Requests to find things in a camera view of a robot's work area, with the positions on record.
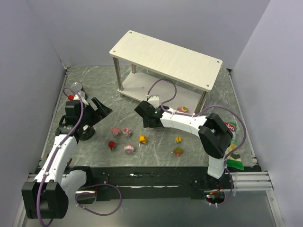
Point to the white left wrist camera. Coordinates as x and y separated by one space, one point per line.
80 96

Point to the green cassava chips bag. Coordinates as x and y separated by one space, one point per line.
234 160

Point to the pink white stacked toy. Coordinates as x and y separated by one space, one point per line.
127 132

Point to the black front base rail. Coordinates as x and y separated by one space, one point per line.
151 182

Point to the aluminium frame rail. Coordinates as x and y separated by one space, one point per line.
252 181

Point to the small yellow blue toy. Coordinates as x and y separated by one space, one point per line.
178 140

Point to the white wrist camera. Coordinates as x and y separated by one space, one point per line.
154 100
80 96

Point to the red cherry toy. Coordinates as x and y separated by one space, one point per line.
112 145

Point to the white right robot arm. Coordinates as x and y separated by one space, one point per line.
211 130

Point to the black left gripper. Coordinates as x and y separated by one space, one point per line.
93 111

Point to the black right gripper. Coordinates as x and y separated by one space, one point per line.
143 111

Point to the pink round toy left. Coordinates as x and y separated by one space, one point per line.
115 131

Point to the two-tier white wooden shelf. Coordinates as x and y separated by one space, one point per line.
173 62

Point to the olive brown pink toy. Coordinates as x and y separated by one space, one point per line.
178 152

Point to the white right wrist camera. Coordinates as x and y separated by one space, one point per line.
154 100

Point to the yellow duck burger toy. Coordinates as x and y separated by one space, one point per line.
142 139

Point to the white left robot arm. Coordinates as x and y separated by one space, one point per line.
47 196

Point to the pink toy with green hat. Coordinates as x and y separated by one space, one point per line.
183 109

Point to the small dark metal can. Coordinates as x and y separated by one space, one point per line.
77 86

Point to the pink white lying toy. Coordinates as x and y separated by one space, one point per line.
129 148

